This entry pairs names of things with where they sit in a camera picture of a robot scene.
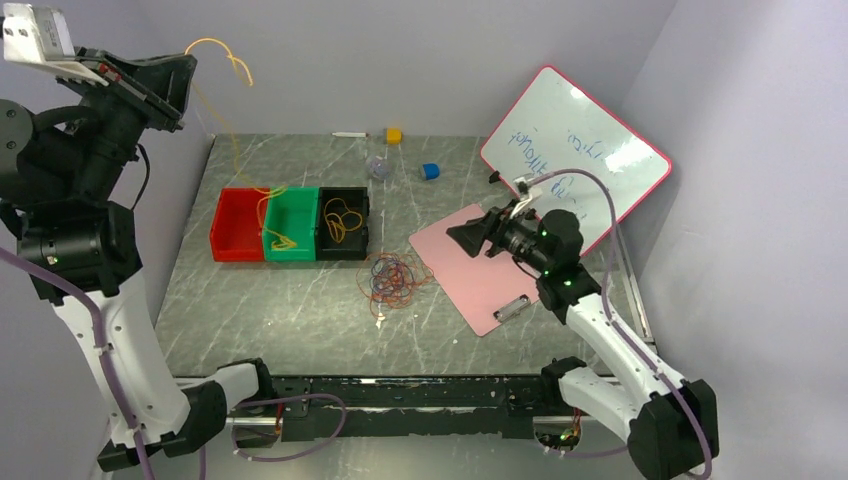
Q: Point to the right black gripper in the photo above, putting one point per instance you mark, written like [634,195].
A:
[491,227]

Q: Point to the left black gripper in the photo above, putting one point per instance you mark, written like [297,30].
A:
[159,85]

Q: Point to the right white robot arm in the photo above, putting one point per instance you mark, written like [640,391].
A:
[667,423]

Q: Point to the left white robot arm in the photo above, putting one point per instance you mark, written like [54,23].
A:
[58,170]

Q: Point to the pink clipboard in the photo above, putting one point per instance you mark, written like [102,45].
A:
[487,292]

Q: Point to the blue block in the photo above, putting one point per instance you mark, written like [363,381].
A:
[430,171]

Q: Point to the pink framed whiteboard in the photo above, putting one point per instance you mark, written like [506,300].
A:
[555,125]

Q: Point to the yellow cube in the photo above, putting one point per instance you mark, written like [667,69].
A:
[393,136]

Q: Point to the red plastic bin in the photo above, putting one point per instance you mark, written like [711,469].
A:
[236,232]

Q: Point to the black plastic bin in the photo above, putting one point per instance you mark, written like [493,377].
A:
[341,232]

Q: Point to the green plastic bin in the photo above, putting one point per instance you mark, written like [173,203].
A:
[290,224]

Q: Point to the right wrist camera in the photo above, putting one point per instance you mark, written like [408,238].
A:
[528,193]

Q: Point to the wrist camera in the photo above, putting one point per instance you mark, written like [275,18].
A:
[38,37]
[528,193]

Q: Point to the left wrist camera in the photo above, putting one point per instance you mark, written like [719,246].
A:
[38,37]

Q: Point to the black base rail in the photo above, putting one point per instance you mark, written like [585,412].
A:
[519,406]

